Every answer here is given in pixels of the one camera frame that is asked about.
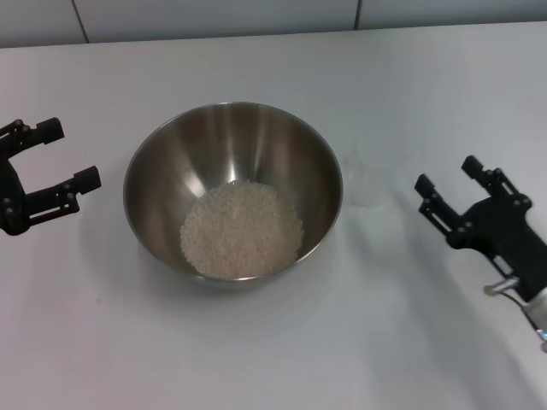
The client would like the white partition panel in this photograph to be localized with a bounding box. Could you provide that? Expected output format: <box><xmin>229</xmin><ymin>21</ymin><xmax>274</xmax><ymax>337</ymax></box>
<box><xmin>72</xmin><ymin>0</ymin><xmax>360</xmax><ymax>44</ymax></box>
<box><xmin>0</xmin><ymin>0</ymin><xmax>85</xmax><ymax>50</ymax></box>
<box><xmin>356</xmin><ymin>0</ymin><xmax>547</xmax><ymax>32</ymax></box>

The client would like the white uncooked rice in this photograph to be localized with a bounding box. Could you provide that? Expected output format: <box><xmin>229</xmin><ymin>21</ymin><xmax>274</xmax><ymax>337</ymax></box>
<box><xmin>179</xmin><ymin>181</ymin><xmax>305</xmax><ymax>277</ymax></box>

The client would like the clear plastic measuring cup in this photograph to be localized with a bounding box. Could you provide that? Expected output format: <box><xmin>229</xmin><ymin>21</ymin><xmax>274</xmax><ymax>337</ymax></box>
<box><xmin>344</xmin><ymin>143</ymin><xmax>388</xmax><ymax>210</ymax></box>

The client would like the stainless steel mixing bowl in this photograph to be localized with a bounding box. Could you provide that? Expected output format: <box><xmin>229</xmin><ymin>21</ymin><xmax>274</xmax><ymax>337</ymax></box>
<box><xmin>122</xmin><ymin>101</ymin><xmax>344</xmax><ymax>294</ymax></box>

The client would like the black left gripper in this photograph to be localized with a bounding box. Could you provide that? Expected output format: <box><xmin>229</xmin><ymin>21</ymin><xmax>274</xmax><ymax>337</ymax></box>
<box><xmin>0</xmin><ymin>117</ymin><xmax>103</xmax><ymax>236</ymax></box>

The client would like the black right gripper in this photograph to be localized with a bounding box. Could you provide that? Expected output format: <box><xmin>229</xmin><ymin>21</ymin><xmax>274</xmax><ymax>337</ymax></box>
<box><xmin>414</xmin><ymin>155</ymin><xmax>547</xmax><ymax>300</ymax></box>

